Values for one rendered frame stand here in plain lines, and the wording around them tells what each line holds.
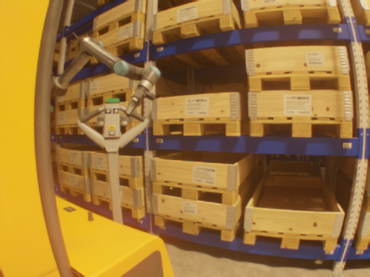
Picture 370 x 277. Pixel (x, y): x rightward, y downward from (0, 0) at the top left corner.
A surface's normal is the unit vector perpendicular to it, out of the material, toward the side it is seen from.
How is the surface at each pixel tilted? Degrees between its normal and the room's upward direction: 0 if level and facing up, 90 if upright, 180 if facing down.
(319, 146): 90
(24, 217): 90
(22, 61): 90
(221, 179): 90
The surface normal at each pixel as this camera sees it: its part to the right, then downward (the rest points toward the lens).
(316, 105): -0.47, 0.05
